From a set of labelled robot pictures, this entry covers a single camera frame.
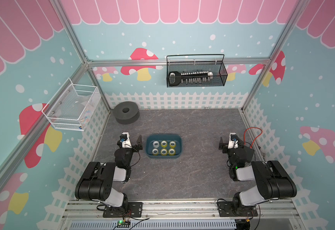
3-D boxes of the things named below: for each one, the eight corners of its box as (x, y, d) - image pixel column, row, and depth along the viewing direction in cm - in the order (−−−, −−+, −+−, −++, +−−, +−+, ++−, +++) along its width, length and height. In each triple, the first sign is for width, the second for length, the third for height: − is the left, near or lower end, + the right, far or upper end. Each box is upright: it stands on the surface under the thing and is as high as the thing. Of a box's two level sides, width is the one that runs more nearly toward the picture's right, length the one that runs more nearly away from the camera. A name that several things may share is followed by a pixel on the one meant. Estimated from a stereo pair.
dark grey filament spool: (112, 124, 113) (109, 119, 109) (118, 106, 126) (116, 101, 122) (138, 124, 113) (136, 119, 109) (141, 106, 126) (140, 101, 122)
